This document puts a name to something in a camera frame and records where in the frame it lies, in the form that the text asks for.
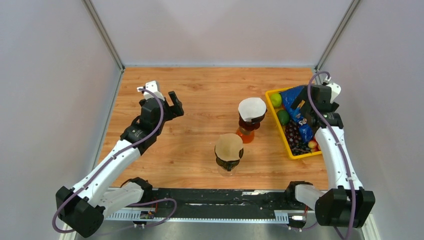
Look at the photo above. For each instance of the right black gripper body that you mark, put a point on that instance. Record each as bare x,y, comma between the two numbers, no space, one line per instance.
305,106

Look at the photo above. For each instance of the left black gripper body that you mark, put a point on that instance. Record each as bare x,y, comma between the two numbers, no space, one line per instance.
168,113

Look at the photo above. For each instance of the white paper coffee filter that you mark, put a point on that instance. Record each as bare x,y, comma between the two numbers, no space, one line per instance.
252,109

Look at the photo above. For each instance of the brown plastic coffee dripper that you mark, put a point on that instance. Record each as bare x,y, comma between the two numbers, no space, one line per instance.
250,124

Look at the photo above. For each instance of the brown paper coffee filter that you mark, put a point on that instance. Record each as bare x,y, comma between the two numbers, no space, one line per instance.
228,147

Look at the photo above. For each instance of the olive plastic coffee dripper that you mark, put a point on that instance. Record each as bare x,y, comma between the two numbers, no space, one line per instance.
229,165

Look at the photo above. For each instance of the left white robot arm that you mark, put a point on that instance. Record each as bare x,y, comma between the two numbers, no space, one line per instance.
83,207

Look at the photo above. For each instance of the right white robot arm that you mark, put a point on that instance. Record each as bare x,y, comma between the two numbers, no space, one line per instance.
346,203

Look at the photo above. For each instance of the blue chips bag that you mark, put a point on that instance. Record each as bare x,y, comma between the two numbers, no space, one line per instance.
289,97

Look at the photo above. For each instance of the green lime upper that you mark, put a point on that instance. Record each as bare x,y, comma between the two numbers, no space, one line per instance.
276,100

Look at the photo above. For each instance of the green lime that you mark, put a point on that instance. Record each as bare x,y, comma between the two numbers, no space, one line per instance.
283,117
276,100

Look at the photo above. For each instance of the red apples cluster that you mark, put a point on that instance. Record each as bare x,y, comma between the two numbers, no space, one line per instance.
313,146

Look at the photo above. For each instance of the green lime lower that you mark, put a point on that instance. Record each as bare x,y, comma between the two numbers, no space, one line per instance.
283,117

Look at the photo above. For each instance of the dark grape bunch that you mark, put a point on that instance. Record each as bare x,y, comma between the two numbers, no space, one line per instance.
296,144

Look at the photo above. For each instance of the yellow plastic tray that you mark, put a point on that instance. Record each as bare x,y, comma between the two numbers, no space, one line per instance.
281,129

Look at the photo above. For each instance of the orange glass carafe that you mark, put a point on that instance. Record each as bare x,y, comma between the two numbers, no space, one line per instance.
247,136

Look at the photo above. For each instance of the clear glass beaker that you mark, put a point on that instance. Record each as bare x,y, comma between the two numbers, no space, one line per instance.
225,172

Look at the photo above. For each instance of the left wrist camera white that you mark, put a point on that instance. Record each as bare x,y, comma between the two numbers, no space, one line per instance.
149,88

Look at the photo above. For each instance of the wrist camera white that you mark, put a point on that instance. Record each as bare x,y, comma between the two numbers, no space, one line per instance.
149,88
335,88

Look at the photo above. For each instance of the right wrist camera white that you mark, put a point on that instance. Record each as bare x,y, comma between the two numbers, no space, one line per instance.
335,88

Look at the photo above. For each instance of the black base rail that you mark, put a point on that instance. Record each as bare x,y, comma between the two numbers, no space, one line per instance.
244,204

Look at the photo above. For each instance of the aluminium frame post right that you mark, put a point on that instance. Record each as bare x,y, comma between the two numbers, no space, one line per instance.
348,15

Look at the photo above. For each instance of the aluminium frame post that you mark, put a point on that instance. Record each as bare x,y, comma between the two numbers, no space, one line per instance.
348,15
93,13

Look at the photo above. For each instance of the aluminium frame post left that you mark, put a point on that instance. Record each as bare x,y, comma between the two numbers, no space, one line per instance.
93,13

